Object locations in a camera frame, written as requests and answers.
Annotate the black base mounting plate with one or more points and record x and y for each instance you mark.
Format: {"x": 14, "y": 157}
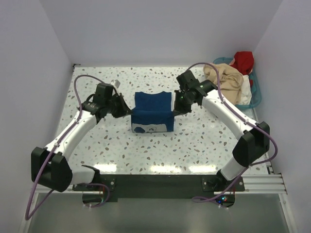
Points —
{"x": 151, "y": 187}

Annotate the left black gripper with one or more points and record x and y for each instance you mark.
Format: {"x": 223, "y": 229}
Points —
{"x": 124, "y": 109}

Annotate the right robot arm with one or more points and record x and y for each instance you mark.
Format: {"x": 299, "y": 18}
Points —
{"x": 252, "y": 137}

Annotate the blue printed t shirt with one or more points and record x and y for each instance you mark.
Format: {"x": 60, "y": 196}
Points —
{"x": 152, "y": 113}

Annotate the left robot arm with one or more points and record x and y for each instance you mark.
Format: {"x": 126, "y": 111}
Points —
{"x": 49, "y": 165}

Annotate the white t shirt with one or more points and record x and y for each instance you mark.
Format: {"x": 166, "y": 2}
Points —
{"x": 246, "y": 94}

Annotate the beige t shirt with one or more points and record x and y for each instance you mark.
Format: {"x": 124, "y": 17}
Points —
{"x": 231, "y": 81}

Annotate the aluminium frame rail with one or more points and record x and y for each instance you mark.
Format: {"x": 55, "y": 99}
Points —
{"x": 256, "y": 181}

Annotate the red t shirt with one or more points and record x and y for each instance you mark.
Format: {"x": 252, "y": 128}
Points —
{"x": 243, "y": 61}

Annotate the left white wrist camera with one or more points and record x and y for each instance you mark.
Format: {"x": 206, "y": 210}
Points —
{"x": 115, "y": 83}

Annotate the teal laundry basket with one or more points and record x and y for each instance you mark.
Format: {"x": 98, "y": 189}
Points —
{"x": 255, "y": 89}

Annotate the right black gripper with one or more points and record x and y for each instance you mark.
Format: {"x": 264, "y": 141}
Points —
{"x": 178, "y": 109}

